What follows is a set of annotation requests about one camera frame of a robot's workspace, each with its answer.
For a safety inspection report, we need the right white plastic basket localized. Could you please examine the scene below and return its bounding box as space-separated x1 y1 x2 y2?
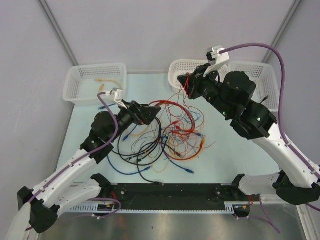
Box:
228 60 280 113

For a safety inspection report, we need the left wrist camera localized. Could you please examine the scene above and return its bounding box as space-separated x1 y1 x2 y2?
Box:
105 88 126 108

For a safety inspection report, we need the thin blue wire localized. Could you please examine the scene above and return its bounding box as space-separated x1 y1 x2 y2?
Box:
162 105 203 175

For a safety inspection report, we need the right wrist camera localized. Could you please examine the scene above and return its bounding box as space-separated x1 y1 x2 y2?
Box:
203 44 230 77

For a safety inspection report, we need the thin orange wire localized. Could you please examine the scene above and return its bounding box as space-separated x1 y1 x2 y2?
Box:
132 119 216 176

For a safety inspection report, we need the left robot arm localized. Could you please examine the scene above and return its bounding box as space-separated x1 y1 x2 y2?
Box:
17 100 161 234

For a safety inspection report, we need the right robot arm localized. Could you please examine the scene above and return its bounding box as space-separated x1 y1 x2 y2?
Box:
177 64 320 206

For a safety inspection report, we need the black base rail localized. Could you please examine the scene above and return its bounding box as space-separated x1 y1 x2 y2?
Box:
97 183 256 211

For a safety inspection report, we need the white slotted cable duct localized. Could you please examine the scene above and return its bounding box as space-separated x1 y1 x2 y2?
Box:
66 202 235 215

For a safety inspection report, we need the white plastic basket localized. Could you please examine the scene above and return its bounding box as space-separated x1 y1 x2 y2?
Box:
228 60 280 113
168 59 229 93
62 63 127 105

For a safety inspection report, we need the yellow ethernet cable on table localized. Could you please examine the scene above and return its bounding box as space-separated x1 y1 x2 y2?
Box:
124 124 151 137

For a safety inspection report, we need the thick red orange cable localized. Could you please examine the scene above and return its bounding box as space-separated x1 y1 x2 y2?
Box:
149 100 207 162

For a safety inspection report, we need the middle white plastic basket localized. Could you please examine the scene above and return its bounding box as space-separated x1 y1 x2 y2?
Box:
168 59 229 93

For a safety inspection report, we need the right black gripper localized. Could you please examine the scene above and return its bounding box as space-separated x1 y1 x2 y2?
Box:
177 63 234 119

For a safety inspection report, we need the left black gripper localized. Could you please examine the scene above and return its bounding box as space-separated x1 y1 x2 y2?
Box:
108 99 161 142

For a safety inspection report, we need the long blue ethernet cable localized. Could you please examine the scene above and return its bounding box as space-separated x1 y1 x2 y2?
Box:
97 104 153 175

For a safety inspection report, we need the yellow ethernet cable in basket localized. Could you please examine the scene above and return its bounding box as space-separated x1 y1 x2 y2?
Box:
94 78 123 93

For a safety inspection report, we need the left white plastic basket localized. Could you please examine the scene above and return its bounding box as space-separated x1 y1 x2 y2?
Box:
62 63 127 105

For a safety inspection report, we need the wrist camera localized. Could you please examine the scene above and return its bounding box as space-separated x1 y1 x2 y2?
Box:
203 44 230 77
105 88 126 108

